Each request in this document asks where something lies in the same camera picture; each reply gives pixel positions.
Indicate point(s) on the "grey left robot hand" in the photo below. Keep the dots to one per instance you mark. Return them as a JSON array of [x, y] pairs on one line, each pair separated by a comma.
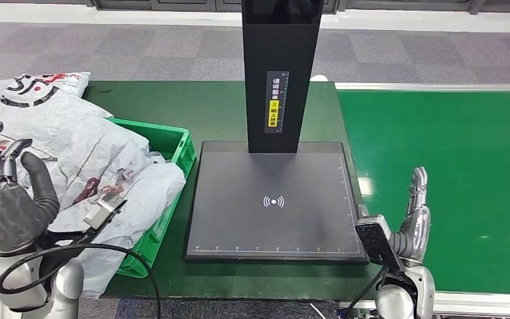
[[8, 211]]

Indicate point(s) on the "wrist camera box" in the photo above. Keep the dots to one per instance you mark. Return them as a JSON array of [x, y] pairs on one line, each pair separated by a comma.
[[376, 240], [105, 207]]

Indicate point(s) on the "white round knob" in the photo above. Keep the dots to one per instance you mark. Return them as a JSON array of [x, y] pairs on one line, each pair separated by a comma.
[[319, 78]]

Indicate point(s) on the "black yellow machine label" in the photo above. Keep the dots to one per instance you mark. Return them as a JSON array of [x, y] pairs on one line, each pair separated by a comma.
[[277, 102]]

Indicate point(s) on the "green plastic crate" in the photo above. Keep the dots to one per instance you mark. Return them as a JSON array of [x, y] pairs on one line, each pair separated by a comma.
[[176, 145]]

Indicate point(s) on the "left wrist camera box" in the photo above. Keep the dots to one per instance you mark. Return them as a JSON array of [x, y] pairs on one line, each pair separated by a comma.
[[105, 207]]

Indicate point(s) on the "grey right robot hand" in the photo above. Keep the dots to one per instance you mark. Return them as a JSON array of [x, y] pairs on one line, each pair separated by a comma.
[[415, 233]]

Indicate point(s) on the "white mailer bag black print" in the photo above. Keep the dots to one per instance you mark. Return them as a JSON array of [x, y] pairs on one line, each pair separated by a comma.
[[70, 81]]

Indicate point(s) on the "grey parcel bag maroon print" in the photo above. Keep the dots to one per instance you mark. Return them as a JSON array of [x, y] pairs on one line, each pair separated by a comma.
[[88, 145], [149, 198]]

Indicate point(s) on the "large white QR-code mailer bag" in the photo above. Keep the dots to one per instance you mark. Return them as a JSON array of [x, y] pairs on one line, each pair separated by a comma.
[[30, 114]]

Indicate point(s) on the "green conveyor belt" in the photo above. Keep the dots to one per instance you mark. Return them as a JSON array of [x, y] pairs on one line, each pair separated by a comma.
[[466, 154]]

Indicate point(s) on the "black inbound scanner machine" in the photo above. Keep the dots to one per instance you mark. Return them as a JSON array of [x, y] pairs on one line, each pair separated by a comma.
[[277, 53]]

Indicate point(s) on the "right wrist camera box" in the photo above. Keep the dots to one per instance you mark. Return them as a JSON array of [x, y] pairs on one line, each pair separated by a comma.
[[376, 240]]

